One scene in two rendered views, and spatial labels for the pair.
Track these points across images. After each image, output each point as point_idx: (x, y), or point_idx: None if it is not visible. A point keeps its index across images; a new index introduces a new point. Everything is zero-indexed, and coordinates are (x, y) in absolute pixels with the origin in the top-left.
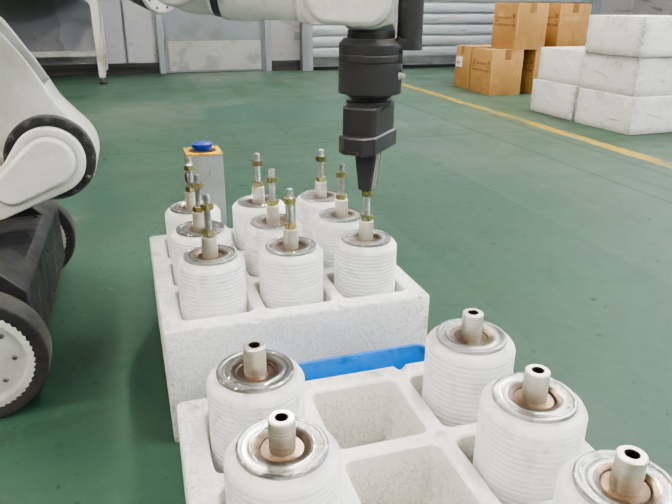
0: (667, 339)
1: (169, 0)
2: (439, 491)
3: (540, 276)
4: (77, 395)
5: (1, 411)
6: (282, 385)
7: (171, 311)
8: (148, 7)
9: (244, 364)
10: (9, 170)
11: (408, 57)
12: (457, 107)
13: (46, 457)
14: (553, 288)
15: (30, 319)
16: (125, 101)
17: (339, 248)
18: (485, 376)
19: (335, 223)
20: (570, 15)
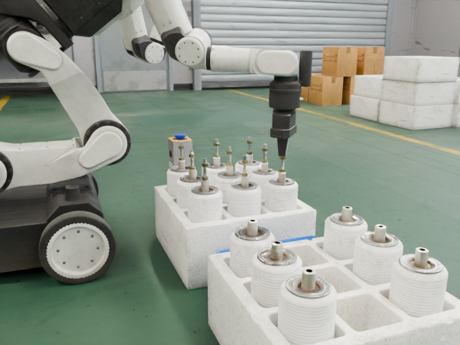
0: (441, 238)
1: (187, 63)
2: (337, 289)
3: (368, 209)
4: (125, 271)
5: (89, 278)
6: (267, 237)
7: (185, 220)
8: (148, 61)
9: (248, 229)
10: (88, 149)
11: (265, 81)
12: (302, 113)
13: (121, 298)
14: (376, 215)
15: (108, 226)
16: None
17: (269, 186)
18: (354, 235)
19: (262, 175)
20: (372, 55)
